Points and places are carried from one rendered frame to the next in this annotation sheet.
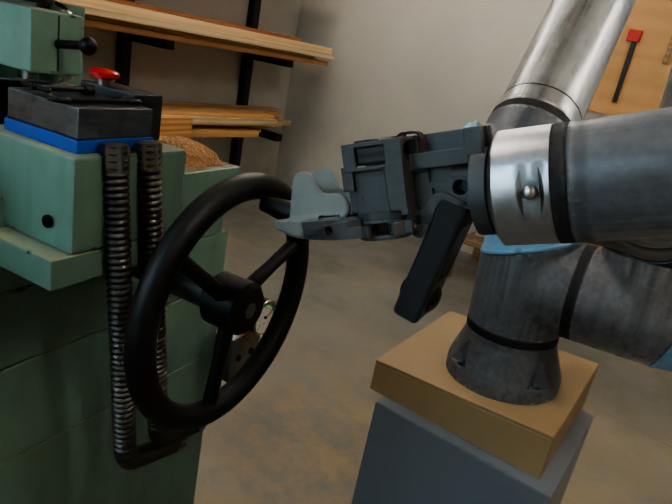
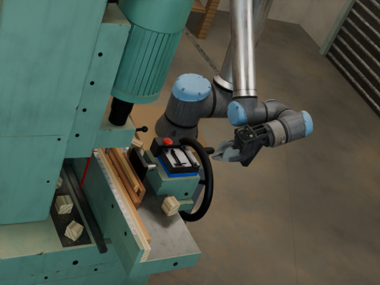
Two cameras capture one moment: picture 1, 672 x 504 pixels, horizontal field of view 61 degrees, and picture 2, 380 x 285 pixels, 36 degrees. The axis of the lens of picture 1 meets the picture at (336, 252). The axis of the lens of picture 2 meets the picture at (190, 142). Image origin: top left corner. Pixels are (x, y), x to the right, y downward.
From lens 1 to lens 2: 1.81 m
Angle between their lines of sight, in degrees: 59
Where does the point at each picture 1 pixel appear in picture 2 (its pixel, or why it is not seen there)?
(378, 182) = (250, 146)
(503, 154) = (277, 135)
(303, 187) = (228, 150)
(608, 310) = (224, 109)
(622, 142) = (296, 129)
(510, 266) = (194, 104)
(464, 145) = (267, 133)
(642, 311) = not seen: hidden behind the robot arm
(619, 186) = (296, 137)
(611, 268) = (223, 95)
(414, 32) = not seen: outside the picture
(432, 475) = not seen: hidden behind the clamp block
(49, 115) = (188, 169)
